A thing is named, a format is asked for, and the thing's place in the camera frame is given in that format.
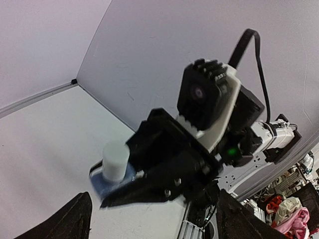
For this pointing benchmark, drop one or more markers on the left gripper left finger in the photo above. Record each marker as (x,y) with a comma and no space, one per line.
(72,221)

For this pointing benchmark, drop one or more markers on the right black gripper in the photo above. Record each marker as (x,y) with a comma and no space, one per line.
(174,163)

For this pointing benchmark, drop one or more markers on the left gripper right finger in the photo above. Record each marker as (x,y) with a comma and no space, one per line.
(234,221)

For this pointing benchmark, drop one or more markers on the white nail polish cap brush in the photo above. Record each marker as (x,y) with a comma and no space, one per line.
(115,160)

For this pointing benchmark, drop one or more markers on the blue nail polish bottle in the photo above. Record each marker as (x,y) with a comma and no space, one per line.
(102,186)

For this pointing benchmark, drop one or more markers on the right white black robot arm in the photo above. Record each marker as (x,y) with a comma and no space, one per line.
(238,148)

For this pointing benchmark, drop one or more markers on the pile of colourful clothes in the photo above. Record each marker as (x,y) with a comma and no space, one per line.
(290,217)

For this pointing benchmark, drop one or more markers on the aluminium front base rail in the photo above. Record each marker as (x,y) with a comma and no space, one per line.
(189,230)

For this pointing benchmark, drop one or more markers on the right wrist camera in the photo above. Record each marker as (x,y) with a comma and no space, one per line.
(207,97)

